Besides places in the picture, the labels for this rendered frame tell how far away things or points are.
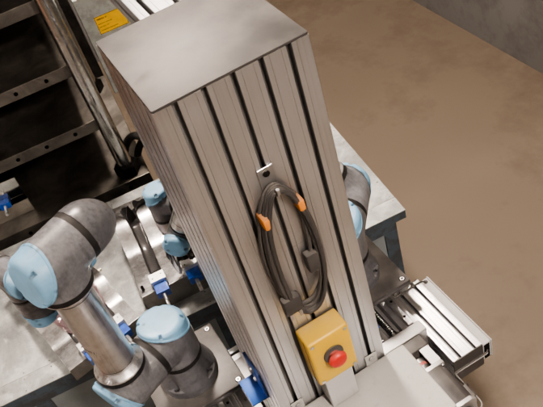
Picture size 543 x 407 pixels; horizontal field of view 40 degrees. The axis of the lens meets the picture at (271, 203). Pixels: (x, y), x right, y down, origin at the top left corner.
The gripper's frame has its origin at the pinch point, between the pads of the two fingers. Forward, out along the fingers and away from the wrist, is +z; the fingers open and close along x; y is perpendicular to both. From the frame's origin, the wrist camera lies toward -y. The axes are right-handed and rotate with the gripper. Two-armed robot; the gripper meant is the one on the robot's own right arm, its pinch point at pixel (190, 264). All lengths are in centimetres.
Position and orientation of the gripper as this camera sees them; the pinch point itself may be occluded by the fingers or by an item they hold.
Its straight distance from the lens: 238.3
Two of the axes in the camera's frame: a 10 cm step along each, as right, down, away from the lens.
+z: 2.3, 7.0, 6.8
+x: 9.0, -4.2, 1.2
